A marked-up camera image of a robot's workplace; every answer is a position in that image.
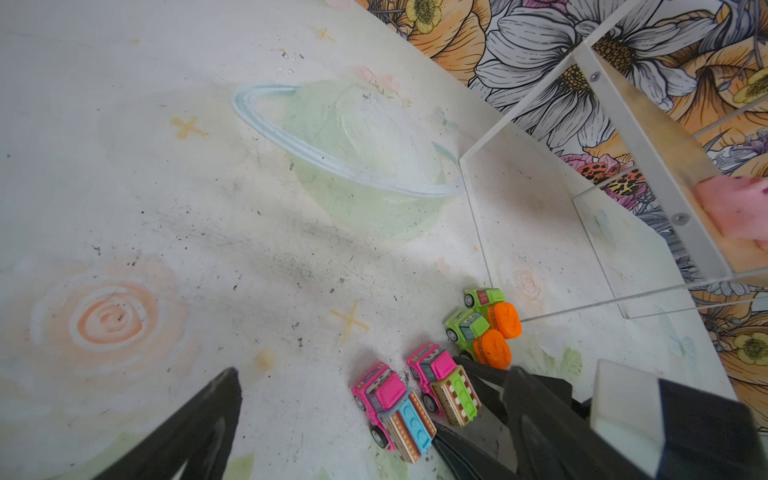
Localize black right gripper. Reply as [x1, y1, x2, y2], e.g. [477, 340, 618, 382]
[452, 355, 768, 480]

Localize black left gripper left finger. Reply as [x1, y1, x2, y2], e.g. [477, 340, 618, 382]
[96, 367, 242, 479]

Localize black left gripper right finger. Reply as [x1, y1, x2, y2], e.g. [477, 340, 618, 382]
[503, 367, 648, 479]

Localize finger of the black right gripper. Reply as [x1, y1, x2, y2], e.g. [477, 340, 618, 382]
[433, 424, 516, 480]

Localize pink truck green bed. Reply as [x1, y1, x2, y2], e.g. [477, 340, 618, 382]
[406, 342, 482, 427]

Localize pink truck blue bed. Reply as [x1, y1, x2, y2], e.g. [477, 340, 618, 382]
[351, 361, 437, 464]

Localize green orange mixer truck near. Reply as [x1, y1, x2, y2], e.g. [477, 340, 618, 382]
[444, 309, 512, 370]

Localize green orange mixer truck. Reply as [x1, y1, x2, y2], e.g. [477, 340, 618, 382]
[444, 309, 512, 370]
[464, 288, 522, 339]

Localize green orange mixer truck far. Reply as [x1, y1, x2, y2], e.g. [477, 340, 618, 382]
[464, 288, 522, 339]

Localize bamboo two-tier shelf white frame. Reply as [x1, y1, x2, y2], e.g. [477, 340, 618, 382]
[469, 1, 767, 325]

